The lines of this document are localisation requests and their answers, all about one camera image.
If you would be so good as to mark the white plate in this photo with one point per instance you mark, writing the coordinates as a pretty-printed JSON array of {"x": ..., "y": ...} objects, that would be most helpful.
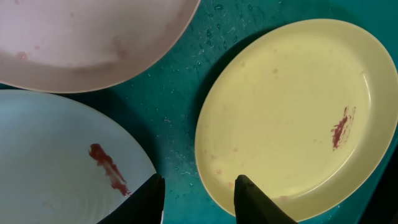
[{"x": 75, "y": 46}]

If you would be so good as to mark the light blue plate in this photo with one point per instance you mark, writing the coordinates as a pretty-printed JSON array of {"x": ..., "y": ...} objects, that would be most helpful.
[{"x": 47, "y": 173}]

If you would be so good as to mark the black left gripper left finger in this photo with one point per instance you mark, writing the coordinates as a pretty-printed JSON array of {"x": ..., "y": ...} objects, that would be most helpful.
[{"x": 145, "y": 205}]

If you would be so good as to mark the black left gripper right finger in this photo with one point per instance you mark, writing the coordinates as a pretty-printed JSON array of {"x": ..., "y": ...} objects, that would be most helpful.
[{"x": 253, "y": 206}]

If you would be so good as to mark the yellow plate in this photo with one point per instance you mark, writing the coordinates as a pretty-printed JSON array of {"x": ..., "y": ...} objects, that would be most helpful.
[{"x": 307, "y": 112}]

